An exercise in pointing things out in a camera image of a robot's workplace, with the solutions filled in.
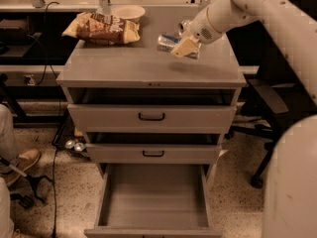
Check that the wall power outlet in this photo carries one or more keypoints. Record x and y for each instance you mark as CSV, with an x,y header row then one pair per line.
x,y
29,80

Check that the tan shoe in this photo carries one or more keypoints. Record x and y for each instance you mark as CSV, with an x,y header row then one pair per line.
x,y
23,162

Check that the grey top drawer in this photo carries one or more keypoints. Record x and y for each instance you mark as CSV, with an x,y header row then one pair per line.
x,y
152,119

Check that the white bowl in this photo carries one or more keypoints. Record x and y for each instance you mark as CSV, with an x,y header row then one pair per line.
x,y
129,12

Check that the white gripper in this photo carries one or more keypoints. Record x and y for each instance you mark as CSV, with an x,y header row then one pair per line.
x,y
200,30

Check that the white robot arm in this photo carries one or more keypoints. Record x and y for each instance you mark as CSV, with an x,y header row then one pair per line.
x,y
290,200

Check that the light trouser leg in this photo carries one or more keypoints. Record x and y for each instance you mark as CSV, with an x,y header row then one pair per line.
x,y
8,146

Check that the grey open bottom drawer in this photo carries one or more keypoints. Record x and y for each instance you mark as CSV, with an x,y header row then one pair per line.
x,y
153,201

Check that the grey middle drawer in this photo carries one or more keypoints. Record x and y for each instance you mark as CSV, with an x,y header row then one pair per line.
x,y
153,154

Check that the black office chair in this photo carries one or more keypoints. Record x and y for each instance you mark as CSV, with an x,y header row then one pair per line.
x,y
283,91

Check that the brown chip bag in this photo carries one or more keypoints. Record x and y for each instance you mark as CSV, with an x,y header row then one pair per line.
x,y
101,29

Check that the silver can on floor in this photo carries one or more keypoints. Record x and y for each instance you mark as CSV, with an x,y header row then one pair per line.
x,y
69,144

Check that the grey drawer cabinet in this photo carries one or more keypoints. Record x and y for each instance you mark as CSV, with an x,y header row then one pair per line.
x,y
139,74

